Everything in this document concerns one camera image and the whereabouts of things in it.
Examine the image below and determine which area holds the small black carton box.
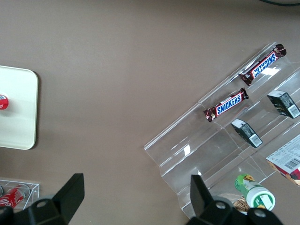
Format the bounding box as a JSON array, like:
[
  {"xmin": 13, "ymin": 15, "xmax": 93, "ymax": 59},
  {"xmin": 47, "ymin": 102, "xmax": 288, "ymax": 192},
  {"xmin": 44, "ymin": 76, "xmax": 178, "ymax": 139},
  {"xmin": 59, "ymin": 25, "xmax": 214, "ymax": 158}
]
[
  {"xmin": 267, "ymin": 90, "xmax": 300, "ymax": 120},
  {"xmin": 231, "ymin": 118, "xmax": 263, "ymax": 149}
]

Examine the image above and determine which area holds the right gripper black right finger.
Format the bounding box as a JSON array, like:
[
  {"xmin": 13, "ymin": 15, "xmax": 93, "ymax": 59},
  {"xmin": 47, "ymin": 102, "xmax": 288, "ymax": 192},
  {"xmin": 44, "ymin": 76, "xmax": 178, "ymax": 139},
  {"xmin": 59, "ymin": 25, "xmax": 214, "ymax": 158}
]
[{"xmin": 186, "ymin": 174, "xmax": 247, "ymax": 225}]

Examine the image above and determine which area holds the green white lidded cup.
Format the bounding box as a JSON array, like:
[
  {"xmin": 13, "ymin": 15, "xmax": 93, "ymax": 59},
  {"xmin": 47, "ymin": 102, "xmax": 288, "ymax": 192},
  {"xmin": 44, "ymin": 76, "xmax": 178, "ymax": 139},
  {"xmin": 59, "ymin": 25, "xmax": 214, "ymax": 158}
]
[{"xmin": 234, "ymin": 173, "xmax": 276, "ymax": 211}]

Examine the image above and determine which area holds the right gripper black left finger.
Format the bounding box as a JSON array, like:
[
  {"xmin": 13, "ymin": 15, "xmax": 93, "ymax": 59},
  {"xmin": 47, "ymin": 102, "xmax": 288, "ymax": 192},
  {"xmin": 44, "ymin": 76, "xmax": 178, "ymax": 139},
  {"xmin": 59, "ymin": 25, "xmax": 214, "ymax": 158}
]
[{"xmin": 14, "ymin": 173, "xmax": 85, "ymax": 225}]

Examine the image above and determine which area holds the cream red barcode box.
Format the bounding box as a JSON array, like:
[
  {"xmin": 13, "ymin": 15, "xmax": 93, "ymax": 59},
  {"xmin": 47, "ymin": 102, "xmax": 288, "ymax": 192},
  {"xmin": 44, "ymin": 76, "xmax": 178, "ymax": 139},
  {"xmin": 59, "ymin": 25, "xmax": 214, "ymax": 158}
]
[{"xmin": 265, "ymin": 135, "xmax": 300, "ymax": 187}]

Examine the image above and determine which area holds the Snickers chocolate bar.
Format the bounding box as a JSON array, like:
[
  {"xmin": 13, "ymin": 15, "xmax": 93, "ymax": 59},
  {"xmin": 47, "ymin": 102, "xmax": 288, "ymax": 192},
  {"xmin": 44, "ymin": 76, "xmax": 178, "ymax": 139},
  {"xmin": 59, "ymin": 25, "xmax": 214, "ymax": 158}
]
[
  {"xmin": 238, "ymin": 44, "xmax": 287, "ymax": 87},
  {"xmin": 203, "ymin": 88, "xmax": 249, "ymax": 123}
]

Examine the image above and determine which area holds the red soda can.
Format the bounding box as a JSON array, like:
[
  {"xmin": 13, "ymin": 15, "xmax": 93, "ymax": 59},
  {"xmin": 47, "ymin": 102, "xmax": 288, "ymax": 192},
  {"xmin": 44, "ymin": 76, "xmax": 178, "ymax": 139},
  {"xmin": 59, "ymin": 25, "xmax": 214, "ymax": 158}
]
[{"xmin": 0, "ymin": 93, "xmax": 10, "ymax": 111}]

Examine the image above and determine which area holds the red cola can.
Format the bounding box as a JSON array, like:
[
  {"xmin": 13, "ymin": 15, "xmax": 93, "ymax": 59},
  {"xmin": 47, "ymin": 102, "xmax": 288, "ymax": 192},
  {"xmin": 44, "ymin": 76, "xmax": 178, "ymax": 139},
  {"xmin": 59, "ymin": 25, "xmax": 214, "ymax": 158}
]
[{"xmin": 0, "ymin": 184, "xmax": 30, "ymax": 208}]

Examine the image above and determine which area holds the dark cable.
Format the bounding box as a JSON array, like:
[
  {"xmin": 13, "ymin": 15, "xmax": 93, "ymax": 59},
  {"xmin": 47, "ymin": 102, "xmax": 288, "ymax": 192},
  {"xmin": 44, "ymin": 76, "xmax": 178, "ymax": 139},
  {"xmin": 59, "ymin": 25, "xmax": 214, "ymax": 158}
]
[{"xmin": 257, "ymin": 0, "xmax": 300, "ymax": 7}]

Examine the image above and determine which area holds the cream plastic tray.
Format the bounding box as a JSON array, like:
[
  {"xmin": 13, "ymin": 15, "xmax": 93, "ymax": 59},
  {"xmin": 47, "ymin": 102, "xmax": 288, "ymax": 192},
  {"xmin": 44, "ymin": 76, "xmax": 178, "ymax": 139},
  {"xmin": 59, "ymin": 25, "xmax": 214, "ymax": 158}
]
[{"xmin": 0, "ymin": 65, "xmax": 39, "ymax": 150}]

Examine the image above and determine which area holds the clear acrylic can box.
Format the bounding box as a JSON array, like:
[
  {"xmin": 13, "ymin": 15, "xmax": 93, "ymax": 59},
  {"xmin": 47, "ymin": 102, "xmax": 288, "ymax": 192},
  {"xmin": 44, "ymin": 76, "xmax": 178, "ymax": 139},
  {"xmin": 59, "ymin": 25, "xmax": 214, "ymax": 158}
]
[{"xmin": 0, "ymin": 179, "xmax": 40, "ymax": 210}]

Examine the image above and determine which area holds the brown woven wicker item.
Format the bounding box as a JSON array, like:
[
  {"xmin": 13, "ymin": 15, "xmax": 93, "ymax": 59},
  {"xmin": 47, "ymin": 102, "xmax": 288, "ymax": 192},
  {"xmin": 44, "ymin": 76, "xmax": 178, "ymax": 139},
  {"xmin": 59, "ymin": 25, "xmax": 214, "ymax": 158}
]
[{"xmin": 217, "ymin": 193, "xmax": 249, "ymax": 215}]

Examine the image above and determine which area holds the clear acrylic tiered display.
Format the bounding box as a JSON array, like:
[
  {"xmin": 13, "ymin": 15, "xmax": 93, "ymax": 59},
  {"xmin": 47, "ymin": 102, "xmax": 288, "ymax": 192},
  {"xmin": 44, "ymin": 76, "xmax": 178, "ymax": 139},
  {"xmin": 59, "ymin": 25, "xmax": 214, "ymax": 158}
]
[{"xmin": 143, "ymin": 41, "xmax": 300, "ymax": 218}]

